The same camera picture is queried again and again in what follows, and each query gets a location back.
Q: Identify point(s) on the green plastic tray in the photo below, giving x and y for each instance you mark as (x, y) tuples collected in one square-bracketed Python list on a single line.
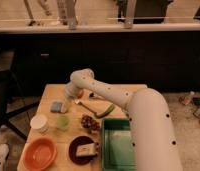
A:
[(116, 147)]

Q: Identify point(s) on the dark brown plate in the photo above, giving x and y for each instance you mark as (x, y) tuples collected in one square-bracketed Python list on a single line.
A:
[(81, 140)]

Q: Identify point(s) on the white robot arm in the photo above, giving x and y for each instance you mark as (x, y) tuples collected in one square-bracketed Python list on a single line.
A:
[(152, 131)]

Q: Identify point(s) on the metal spoon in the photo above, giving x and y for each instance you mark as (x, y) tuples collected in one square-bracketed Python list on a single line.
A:
[(78, 102)]

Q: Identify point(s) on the wooden table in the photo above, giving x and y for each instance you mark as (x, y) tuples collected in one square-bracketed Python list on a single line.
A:
[(62, 139)]

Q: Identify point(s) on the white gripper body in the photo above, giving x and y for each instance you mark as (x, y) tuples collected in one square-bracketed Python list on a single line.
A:
[(71, 91)]

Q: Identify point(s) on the orange fruit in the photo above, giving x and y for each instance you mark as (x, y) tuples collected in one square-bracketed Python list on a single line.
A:
[(80, 94)]

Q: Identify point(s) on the grey block on plate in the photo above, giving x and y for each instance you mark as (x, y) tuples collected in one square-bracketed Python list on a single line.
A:
[(86, 150)]

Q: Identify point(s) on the bunch of dark grapes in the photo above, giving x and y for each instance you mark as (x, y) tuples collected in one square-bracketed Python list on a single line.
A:
[(89, 123)]

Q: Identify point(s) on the white cup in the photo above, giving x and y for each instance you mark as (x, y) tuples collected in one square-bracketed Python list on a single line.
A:
[(39, 123)]

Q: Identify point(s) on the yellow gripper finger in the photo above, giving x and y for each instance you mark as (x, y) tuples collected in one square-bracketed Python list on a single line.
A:
[(65, 106)]

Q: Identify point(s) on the green cup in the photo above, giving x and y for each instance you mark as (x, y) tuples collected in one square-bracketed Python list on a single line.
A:
[(62, 123)]

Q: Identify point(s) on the red bowl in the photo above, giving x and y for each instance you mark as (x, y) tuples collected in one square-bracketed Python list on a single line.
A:
[(39, 154)]

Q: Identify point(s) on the black-headed brush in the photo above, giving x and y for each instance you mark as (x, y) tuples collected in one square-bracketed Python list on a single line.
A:
[(95, 96)]

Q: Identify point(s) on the black chair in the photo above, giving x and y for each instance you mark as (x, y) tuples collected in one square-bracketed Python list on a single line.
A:
[(5, 80)]

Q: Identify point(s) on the blue sponge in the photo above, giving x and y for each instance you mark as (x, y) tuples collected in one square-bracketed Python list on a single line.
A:
[(56, 107)]

